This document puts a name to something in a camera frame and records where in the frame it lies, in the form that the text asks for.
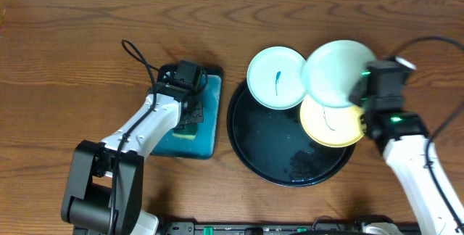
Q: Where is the green scrubbing sponge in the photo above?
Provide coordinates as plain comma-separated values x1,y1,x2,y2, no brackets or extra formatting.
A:
173,123,198,140

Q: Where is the black rectangular water tray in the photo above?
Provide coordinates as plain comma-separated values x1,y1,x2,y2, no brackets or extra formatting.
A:
152,67,223,160

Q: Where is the yellow plate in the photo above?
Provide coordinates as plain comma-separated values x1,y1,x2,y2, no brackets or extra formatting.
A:
300,95,364,148

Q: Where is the round black tray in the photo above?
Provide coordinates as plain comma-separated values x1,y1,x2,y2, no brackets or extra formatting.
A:
227,81,355,187

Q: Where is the light blue plate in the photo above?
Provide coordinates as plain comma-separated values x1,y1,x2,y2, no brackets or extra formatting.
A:
302,40,376,108
246,46,306,110

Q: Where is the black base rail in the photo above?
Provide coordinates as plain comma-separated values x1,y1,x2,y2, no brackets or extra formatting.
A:
155,222,362,235

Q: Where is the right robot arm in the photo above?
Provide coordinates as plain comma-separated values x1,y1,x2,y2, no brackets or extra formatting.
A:
349,75,463,234

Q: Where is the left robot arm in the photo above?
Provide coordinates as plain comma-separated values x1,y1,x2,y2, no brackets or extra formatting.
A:
61,80,207,234

